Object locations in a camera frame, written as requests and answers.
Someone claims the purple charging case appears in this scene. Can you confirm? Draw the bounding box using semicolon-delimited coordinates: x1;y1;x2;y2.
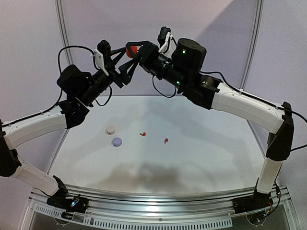
112;138;122;147

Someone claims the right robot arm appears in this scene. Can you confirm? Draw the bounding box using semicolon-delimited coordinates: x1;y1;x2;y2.
120;38;294;209

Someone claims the front aluminium rail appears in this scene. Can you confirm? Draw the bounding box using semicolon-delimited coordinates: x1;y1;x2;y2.
28;184;292;216

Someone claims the left aluminium frame post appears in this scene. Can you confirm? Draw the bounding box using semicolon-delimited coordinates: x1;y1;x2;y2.
55;0;74;65

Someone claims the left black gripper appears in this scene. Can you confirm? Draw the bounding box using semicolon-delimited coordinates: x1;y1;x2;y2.
79;47;137;105

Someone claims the right aluminium frame post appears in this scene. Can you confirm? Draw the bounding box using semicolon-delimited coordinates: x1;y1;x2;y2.
239;0;263;89

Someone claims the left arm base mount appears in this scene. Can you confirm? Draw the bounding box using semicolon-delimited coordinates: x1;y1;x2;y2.
47;194;89;213

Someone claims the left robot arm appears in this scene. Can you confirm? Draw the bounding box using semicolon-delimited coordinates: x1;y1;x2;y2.
0;46;138;208

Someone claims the pink charging case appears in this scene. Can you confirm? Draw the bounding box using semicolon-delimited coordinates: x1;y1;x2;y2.
106;126;116;135

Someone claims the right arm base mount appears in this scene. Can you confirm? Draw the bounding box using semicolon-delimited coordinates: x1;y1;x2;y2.
232;193;273;214

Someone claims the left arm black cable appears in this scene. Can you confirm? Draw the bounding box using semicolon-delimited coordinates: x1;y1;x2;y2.
0;45;113;127

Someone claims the aluminium frame post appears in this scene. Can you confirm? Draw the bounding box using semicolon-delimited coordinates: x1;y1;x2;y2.
55;0;74;65
239;0;263;89

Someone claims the red charging case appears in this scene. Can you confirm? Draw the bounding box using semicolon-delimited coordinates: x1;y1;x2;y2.
126;46;138;58

